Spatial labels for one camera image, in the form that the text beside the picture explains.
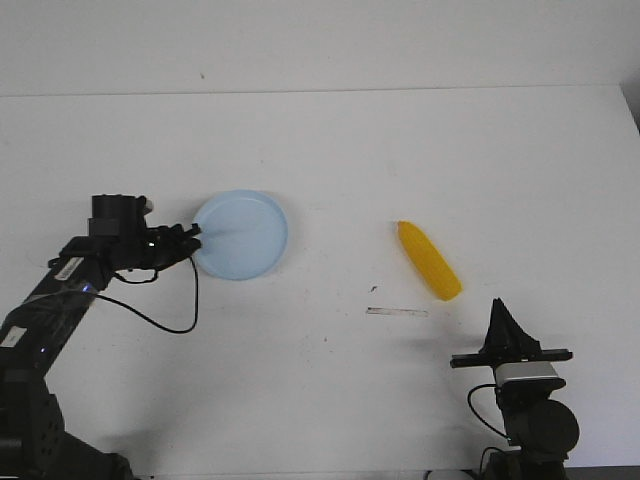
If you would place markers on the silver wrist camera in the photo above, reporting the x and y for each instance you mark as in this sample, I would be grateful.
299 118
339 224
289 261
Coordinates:
529 372

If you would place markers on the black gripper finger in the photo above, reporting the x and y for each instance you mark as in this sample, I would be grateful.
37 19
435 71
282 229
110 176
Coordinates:
184 243
504 334

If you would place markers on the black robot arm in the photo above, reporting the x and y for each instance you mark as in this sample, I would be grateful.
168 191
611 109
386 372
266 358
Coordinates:
540 431
34 441

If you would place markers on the yellow corn cob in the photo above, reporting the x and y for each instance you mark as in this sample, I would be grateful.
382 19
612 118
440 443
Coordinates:
430 264

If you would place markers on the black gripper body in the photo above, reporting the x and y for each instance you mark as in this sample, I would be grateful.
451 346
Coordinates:
495 359
120 238

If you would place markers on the light blue round plate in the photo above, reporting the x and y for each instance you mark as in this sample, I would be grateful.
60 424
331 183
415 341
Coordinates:
244 234

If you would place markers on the clear tape strip on table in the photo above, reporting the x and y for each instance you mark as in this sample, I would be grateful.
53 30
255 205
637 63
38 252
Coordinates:
397 312

